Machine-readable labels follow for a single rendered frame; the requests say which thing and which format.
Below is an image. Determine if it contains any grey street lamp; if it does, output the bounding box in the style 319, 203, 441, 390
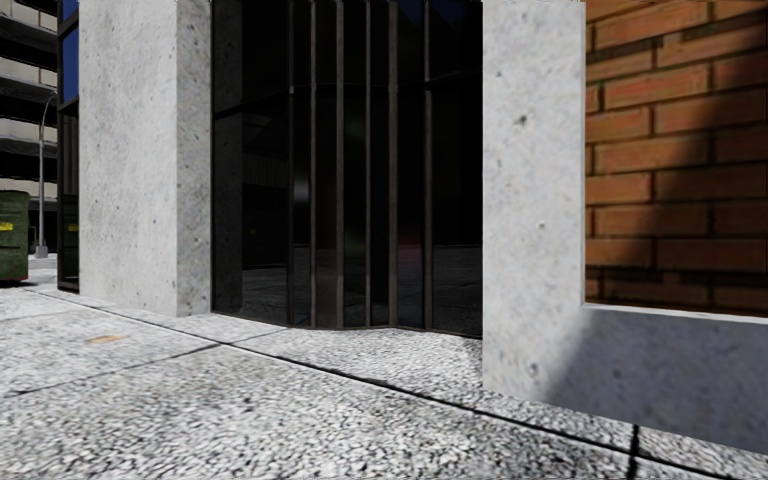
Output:
34, 89, 59, 260

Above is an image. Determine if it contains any green dumpster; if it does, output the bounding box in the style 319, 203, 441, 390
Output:
0, 190, 31, 283

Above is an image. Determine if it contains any pale banded concrete building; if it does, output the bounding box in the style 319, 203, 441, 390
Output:
0, 0, 60, 254

